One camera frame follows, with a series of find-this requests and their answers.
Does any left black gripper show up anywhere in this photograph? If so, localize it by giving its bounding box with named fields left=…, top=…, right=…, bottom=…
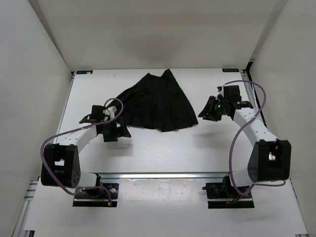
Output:
left=100, top=116, right=131, bottom=142

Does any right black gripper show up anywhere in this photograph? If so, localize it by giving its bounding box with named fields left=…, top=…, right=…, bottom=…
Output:
left=197, top=96, right=228, bottom=122

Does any black pleated skirt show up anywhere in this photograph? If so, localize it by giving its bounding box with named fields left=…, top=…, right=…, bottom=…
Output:
left=117, top=69, right=198, bottom=132

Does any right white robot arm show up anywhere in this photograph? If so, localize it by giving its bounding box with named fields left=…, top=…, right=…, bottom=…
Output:
left=199, top=95, right=291, bottom=198

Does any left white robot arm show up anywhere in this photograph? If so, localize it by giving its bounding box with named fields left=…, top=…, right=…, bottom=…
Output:
left=43, top=115, right=131, bottom=198

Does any right blue corner label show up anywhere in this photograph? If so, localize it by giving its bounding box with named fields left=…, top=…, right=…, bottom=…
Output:
left=222, top=68, right=239, bottom=73

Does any blue corner label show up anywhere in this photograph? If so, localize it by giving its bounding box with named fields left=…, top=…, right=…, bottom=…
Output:
left=222, top=68, right=239, bottom=73
left=76, top=70, right=93, bottom=75

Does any left blue corner label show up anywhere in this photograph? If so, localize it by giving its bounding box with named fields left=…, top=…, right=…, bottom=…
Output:
left=76, top=70, right=93, bottom=75

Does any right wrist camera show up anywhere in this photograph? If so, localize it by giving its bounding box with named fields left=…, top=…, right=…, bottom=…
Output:
left=217, top=85, right=253, bottom=109

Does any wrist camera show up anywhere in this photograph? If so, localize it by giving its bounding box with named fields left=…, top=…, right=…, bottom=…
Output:
left=79, top=105, right=112, bottom=124
left=217, top=85, right=253, bottom=109

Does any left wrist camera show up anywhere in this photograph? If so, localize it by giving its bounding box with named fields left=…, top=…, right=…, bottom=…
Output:
left=79, top=105, right=112, bottom=124

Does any front aluminium rail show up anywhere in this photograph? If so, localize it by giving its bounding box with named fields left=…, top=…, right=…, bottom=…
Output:
left=99, top=172, right=228, bottom=179

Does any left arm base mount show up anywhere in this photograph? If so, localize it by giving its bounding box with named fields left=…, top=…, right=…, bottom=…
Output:
left=73, top=174, right=119, bottom=208

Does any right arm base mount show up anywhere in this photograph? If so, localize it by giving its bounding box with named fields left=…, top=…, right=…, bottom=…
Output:
left=202, top=175, right=255, bottom=209

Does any left aluminium frame rail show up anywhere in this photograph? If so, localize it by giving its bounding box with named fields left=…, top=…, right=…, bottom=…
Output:
left=11, top=181, right=38, bottom=237

